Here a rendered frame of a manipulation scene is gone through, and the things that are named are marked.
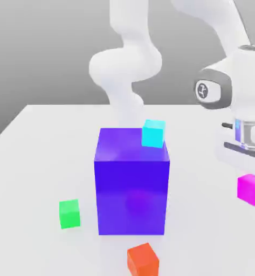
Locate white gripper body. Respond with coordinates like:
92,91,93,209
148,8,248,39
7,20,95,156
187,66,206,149
214,139,255,180

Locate small magenta cube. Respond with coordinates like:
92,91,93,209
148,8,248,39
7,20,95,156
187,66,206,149
237,174,255,207

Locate small cyan cube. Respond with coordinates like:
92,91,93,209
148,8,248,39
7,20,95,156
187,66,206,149
141,119,166,149

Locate small orange cube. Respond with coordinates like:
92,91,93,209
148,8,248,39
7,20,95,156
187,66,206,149
127,242,160,276

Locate small green cube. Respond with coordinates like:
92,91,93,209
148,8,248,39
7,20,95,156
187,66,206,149
58,198,81,230

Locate large blue box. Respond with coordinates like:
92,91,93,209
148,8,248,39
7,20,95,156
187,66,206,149
94,127,170,236

